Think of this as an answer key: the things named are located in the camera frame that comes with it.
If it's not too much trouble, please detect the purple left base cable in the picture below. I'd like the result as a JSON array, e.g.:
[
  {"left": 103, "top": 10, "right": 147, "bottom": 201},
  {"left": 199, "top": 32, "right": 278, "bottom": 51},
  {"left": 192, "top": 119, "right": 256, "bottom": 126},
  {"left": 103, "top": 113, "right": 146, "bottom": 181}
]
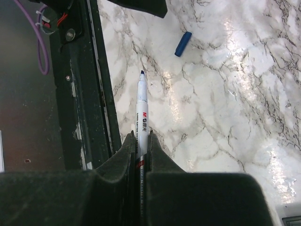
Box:
[{"left": 13, "top": 0, "right": 50, "bottom": 75}]

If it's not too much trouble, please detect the black grey chessboard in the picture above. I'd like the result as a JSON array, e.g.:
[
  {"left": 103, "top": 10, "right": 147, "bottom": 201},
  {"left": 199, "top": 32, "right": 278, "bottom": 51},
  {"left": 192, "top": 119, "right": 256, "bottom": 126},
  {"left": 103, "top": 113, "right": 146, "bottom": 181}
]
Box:
[{"left": 276, "top": 202, "right": 301, "bottom": 226}]

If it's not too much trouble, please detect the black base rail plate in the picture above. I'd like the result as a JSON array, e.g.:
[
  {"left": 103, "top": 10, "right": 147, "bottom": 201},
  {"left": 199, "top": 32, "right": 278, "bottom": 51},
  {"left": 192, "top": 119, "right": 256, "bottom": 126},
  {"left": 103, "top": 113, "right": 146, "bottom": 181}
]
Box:
[{"left": 50, "top": 0, "right": 121, "bottom": 170}]

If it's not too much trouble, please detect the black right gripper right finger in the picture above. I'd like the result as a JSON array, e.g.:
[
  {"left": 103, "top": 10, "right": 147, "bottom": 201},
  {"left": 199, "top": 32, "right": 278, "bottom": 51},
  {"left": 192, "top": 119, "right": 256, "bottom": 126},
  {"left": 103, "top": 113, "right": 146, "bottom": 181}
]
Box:
[{"left": 145, "top": 133, "right": 273, "bottom": 226}]

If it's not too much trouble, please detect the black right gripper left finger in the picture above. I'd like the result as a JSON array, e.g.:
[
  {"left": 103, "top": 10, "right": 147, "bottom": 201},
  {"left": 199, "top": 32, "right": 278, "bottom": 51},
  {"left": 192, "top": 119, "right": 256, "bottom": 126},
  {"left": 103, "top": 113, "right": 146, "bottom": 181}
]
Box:
[{"left": 0, "top": 133, "right": 136, "bottom": 226}]

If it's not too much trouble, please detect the blue marker cap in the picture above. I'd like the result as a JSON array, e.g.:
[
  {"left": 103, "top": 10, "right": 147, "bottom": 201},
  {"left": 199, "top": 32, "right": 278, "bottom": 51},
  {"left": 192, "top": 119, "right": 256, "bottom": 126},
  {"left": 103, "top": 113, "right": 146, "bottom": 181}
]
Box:
[{"left": 174, "top": 32, "right": 192, "bottom": 57}]

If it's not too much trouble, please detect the white whiteboard marker pen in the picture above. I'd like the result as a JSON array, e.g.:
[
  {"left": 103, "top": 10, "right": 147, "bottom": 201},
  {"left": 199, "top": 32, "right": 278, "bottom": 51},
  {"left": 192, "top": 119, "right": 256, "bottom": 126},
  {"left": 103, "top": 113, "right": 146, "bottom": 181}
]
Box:
[{"left": 135, "top": 71, "right": 149, "bottom": 226}]

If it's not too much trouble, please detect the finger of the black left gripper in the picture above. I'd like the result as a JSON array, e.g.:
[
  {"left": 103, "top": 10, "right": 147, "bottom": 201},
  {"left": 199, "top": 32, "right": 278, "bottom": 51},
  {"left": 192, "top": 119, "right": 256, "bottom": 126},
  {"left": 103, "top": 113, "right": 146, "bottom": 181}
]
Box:
[{"left": 109, "top": 0, "right": 167, "bottom": 18}]

